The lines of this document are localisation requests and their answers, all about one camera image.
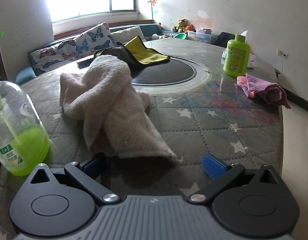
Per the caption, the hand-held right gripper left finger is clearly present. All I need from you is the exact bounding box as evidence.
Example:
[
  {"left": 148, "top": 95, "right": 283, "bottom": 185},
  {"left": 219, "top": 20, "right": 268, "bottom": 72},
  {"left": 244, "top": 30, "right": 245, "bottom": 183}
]
[{"left": 30, "top": 152, "right": 119, "bottom": 204}]

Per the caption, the pale pink towel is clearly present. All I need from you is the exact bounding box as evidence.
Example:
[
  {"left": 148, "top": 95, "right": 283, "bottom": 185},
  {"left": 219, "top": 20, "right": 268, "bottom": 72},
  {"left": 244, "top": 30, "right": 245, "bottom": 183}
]
[{"left": 59, "top": 54, "right": 183, "bottom": 164}]

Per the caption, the black remote control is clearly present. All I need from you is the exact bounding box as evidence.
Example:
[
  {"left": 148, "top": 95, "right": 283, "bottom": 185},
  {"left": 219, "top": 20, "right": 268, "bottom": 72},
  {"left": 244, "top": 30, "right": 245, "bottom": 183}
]
[{"left": 77, "top": 56, "right": 96, "bottom": 68}]

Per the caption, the colourful pinwheel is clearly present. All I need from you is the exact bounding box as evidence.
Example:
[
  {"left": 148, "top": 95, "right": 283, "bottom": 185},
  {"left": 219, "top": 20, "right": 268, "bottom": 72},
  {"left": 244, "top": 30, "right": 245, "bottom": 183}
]
[{"left": 148, "top": 0, "right": 159, "bottom": 20}]

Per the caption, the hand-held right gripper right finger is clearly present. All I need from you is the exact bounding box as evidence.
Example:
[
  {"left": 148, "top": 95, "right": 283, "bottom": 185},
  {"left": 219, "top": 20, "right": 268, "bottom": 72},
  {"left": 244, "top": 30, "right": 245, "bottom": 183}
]
[{"left": 189, "top": 153, "right": 280, "bottom": 203}]

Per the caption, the clear pump bottle green liquid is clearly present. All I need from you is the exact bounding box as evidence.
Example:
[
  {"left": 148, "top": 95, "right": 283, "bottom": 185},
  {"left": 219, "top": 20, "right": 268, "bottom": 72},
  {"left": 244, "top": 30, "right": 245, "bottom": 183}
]
[{"left": 0, "top": 31, "right": 50, "bottom": 177}]

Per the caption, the green plastic bottle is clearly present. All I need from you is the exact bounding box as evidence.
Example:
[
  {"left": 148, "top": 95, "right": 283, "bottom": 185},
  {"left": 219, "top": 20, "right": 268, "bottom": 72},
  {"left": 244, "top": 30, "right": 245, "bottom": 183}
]
[{"left": 223, "top": 34, "right": 251, "bottom": 77}]

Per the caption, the large clear storage box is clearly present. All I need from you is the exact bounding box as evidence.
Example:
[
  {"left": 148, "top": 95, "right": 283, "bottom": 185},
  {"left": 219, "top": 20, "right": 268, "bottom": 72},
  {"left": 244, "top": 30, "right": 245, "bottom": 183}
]
[{"left": 188, "top": 31, "right": 217, "bottom": 45}]

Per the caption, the round black induction cooktop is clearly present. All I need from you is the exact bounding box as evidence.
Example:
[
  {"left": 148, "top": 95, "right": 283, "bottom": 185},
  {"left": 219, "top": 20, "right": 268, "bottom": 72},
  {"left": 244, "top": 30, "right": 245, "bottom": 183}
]
[{"left": 130, "top": 56, "right": 210, "bottom": 96}]

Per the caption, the pink purple cloth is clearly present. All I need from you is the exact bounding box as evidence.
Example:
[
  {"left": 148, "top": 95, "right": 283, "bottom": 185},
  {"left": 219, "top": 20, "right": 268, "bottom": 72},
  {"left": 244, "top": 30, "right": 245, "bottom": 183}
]
[{"left": 237, "top": 74, "right": 291, "bottom": 109}]

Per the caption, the white pillow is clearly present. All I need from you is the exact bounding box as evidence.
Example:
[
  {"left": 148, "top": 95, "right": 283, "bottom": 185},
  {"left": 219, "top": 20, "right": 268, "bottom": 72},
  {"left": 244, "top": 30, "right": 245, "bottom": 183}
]
[{"left": 110, "top": 26, "right": 144, "bottom": 46}]

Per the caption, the butterfly print pillow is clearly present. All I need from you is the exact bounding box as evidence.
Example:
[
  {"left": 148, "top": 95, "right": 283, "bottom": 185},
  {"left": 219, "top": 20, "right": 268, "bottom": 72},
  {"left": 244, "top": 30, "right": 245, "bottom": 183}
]
[
  {"left": 27, "top": 39, "right": 81, "bottom": 77},
  {"left": 73, "top": 22, "right": 115, "bottom": 55}
]

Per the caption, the black bag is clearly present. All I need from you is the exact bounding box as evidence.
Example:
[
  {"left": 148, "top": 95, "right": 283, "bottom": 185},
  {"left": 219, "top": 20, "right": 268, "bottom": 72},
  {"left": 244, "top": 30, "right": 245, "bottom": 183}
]
[{"left": 216, "top": 32, "right": 236, "bottom": 47}]

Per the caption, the brown teddy bear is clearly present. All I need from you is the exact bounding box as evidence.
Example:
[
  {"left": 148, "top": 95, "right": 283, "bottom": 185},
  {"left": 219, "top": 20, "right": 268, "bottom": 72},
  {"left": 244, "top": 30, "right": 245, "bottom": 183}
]
[{"left": 172, "top": 19, "right": 188, "bottom": 33}]

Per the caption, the yellow grey microfiber cloth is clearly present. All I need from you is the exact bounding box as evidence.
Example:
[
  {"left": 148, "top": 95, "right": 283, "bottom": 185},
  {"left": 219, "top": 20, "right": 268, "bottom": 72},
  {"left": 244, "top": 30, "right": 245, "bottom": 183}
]
[{"left": 93, "top": 36, "right": 171, "bottom": 67}]

